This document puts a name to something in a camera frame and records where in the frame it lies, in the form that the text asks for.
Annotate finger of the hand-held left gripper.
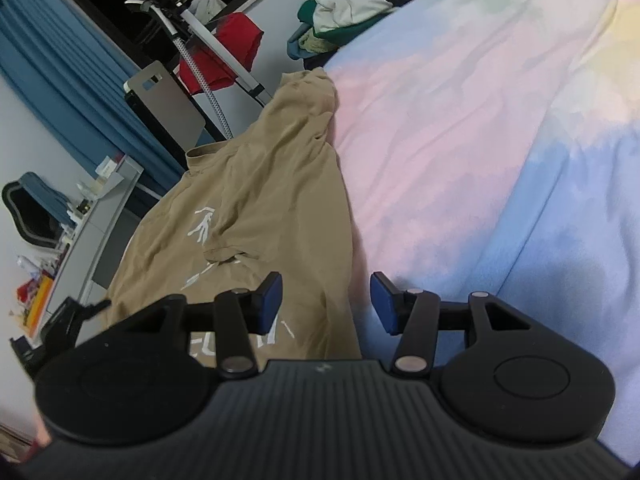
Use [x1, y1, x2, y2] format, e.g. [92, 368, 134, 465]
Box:
[41, 297, 112, 349]

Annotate white tissue box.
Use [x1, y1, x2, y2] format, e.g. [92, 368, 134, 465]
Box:
[95, 157, 122, 182]

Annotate tan t-shirt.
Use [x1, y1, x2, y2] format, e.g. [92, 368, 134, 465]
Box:
[106, 67, 363, 361]

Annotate white hanging garment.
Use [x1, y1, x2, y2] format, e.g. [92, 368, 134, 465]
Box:
[190, 0, 229, 24]

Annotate wavy black-framed mirror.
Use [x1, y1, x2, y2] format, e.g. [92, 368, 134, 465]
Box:
[1, 171, 76, 251]

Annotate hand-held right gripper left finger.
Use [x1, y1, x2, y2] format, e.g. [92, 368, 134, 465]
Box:
[120, 271, 284, 380]

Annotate pastel tie-dye blanket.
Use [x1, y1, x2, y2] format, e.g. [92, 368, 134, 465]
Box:
[320, 0, 640, 463]

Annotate garment steamer stand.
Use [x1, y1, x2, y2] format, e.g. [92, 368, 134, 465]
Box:
[124, 0, 273, 142]

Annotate red garment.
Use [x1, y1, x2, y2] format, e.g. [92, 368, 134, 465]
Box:
[178, 12, 264, 96]

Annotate white dressing desk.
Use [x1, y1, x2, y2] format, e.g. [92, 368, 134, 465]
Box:
[20, 155, 146, 341]

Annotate blue curtain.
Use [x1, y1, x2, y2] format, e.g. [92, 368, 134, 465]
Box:
[0, 0, 187, 193]

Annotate yellow-green garment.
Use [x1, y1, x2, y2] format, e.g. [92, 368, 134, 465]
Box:
[300, 27, 341, 56]

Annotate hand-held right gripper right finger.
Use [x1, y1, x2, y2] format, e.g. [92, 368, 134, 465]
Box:
[370, 271, 533, 379]

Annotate orange box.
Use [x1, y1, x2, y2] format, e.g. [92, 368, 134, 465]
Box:
[17, 270, 54, 339]

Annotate blue garment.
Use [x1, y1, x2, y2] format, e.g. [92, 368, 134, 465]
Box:
[286, 25, 326, 61]

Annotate black chair with grey back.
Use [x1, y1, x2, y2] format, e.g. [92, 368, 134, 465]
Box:
[123, 60, 226, 168]

